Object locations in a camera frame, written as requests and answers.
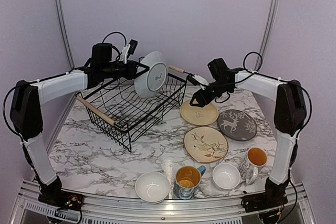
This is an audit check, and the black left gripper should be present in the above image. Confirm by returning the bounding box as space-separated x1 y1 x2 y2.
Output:
101 59 149 79

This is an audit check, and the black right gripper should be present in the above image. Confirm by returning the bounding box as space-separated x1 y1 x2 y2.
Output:
190 79 231 107

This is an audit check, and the red and teal plate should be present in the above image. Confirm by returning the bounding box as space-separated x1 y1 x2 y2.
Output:
134 51 168 99

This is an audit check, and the pale yellow round plate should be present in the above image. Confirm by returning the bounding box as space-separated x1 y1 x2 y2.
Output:
180 100 219 126

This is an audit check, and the black wire dish rack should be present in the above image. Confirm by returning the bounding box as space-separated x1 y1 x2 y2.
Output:
77 73 187 152

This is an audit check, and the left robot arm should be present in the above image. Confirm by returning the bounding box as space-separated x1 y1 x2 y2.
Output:
9 40 140 206

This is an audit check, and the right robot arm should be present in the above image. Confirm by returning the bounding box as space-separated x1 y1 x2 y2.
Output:
187 58 309 208

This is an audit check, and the grey reindeer plate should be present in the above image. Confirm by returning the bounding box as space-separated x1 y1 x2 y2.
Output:
217 109 257 142

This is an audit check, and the cream bird pattern plate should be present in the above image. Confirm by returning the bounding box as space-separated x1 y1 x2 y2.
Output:
183 126 228 164

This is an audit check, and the white patterned mug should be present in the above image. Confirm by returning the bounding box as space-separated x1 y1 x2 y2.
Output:
238 147 267 185

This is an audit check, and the small white bowl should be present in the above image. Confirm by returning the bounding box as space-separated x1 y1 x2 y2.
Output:
212 163 241 190

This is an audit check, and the large white bowl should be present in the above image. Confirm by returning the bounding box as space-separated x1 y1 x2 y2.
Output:
134 172 171 204

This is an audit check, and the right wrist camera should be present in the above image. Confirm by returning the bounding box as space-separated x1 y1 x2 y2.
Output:
187 73 209 90

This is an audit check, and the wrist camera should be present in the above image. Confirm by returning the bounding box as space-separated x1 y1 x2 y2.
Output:
120 39 138 63
187 73 209 90

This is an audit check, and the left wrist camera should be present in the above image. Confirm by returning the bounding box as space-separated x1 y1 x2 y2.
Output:
120 39 138 63

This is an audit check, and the blue handled mug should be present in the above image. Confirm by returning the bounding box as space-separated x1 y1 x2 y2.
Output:
174 165 206 200

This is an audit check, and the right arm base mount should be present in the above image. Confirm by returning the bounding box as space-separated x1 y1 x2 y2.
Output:
241 193 288 212

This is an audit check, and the left aluminium frame post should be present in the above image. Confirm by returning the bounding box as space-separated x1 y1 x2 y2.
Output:
55 0 75 69

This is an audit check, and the aluminium frame post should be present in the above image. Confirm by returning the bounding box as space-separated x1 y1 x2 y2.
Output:
55 0 75 69
259 0 280 57

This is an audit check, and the right aluminium frame post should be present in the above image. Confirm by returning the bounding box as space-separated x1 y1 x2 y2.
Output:
259 0 280 57

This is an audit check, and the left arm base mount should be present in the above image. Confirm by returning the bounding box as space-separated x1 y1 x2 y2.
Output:
38 190 84 211

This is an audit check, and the aluminium front rail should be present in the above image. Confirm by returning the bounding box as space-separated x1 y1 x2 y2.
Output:
10 189 316 224

